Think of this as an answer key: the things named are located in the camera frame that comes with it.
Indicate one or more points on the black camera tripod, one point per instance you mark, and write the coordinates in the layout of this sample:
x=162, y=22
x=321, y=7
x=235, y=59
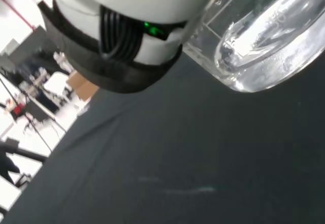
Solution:
x=30, y=122

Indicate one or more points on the brown cardboard box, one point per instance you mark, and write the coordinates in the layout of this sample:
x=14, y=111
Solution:
x=82, y=87

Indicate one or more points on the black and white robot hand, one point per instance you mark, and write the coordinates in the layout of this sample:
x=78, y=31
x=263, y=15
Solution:
x=127, y=10

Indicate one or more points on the black bench cloth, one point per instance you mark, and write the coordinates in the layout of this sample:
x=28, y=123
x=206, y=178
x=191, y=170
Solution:
x=177, y=145

